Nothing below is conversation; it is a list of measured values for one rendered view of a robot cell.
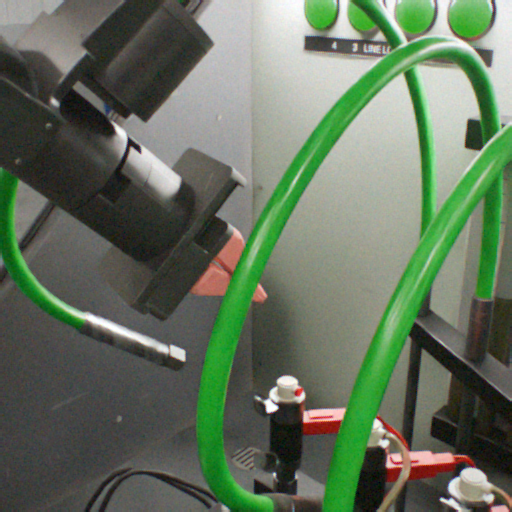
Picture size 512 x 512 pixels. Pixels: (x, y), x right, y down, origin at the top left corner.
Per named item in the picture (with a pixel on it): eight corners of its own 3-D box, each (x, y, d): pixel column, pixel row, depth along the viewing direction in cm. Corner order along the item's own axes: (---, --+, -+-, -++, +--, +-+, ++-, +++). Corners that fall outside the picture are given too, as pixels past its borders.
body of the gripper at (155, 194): (255, 186, 41) (170, 108, 36) (151, 322, 40) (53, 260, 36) (207, 161, 46) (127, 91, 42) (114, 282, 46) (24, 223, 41)
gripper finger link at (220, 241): (307, 287, 45) (215, 211, 40) (242, 373, 45) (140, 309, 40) (256, 253, 51) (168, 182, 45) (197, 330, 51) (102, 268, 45)
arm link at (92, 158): (-31, 129, 38) (-23, 164, 33) (49, 35, 37) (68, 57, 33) (65, 198, 42) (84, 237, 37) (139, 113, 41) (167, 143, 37)
